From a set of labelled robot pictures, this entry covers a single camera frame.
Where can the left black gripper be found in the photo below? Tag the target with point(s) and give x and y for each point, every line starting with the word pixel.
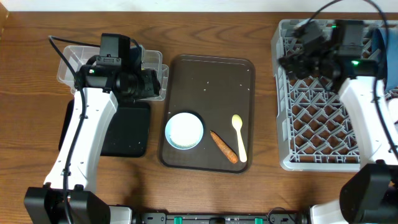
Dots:
pixel 151 89

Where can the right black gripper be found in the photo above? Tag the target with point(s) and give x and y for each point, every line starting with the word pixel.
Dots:
pixel 297 60

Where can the dark blue plate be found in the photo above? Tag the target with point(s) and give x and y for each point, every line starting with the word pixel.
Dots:
pixel 388 48

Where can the light blue rice bowl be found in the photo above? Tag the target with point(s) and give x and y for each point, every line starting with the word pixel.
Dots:
pixel 184 131

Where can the cream plastic spoon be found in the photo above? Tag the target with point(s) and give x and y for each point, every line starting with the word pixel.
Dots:
pixel 237 124

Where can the pink cup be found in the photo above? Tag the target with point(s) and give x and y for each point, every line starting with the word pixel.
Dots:
pixel 392 106

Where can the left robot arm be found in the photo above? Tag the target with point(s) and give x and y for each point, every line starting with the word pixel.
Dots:
pixel 112 83

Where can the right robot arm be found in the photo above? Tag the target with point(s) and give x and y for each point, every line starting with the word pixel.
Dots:
pixel 370 196

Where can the grey dishwasher rack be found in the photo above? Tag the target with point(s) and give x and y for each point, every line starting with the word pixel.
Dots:
pixel 324 131

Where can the black tray bin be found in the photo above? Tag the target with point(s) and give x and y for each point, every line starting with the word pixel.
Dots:
pixel 128 130

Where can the clear plastic bin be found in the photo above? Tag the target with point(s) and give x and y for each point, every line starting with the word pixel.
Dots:
pixel 78 55

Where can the dark brown serving tray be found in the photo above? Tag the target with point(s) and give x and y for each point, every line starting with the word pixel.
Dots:
pixel 214 89

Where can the orange carrot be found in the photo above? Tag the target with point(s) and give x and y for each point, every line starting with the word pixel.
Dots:
pixel 225 149

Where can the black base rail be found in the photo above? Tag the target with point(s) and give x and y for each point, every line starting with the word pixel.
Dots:
pixel 273 217

